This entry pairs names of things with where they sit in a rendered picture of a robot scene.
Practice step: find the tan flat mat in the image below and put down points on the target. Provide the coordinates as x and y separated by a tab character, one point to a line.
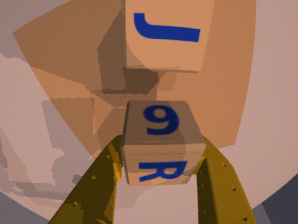
75	52

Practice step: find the tan letter block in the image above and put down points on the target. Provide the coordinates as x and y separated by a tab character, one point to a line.
165	35
161	143

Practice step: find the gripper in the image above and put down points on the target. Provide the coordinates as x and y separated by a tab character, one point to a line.
221	198

